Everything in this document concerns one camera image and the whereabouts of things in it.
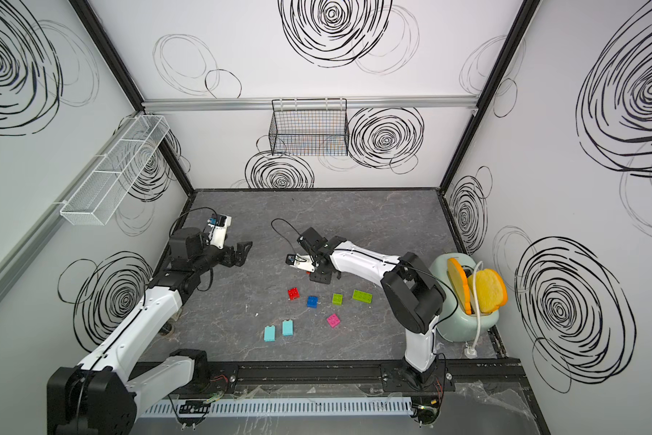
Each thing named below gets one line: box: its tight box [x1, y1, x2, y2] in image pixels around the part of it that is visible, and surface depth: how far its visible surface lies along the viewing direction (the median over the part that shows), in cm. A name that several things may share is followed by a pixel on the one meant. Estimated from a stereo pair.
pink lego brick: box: [326, 313, 342, 329], surface depth 84 cm
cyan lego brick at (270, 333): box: [263, 324, 277, 343], surface depth 82 cm
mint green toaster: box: [429, 252, 499, 343], surface depth 71 cm
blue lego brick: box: [306, 295, 319, 310], surface depth 88 cm
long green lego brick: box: [352, 289, 374, 304], surface depth 91 cm
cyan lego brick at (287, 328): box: [281, 319, 294, 337], surface depth 84 cm
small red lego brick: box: [287, 287, 301, 301], surface depth 91 cm
